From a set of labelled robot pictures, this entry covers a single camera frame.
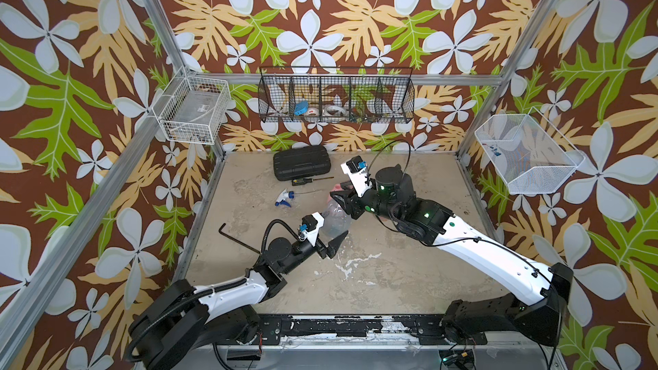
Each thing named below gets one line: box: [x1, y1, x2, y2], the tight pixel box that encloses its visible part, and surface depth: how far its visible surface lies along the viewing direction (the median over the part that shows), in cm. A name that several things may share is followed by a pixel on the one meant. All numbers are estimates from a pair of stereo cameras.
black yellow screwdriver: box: [291, 176, 335, 186], surface depth 110 cm
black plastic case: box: [273, 146, 331, 181], surface depth 110 cm
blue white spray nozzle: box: [275, 188, 295, 209], surface depth 106 cm
